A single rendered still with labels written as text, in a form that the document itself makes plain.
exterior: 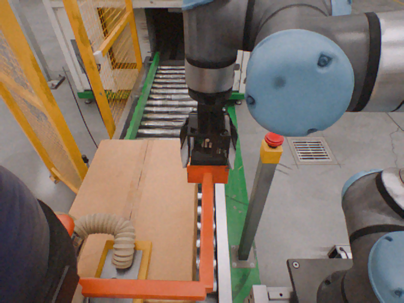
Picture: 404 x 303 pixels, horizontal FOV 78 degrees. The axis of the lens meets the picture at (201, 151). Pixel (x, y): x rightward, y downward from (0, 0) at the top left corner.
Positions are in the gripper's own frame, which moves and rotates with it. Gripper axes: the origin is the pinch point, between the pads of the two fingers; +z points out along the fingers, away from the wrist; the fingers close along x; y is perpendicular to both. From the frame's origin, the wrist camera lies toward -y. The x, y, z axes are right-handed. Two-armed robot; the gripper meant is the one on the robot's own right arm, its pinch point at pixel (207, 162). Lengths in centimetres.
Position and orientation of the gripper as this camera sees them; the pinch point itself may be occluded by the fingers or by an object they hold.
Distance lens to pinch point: 54.3
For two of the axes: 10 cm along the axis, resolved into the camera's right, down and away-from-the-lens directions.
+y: -0.3, 7.0, -7.2
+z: 0.0, 7.2, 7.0
